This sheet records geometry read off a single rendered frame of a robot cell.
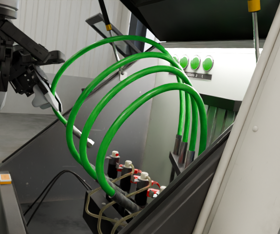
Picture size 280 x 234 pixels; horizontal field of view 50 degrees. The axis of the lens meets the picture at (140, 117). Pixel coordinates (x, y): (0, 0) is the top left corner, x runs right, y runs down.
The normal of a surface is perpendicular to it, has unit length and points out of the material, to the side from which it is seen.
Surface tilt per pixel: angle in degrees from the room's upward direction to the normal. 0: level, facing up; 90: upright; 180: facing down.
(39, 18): 90
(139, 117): 90
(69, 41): 90
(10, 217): 0
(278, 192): 76
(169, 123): 90
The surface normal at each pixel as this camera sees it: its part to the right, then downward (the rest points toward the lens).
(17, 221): 0.15, -0.98
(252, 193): -0.81, -0.29
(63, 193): 0.47, 0.20
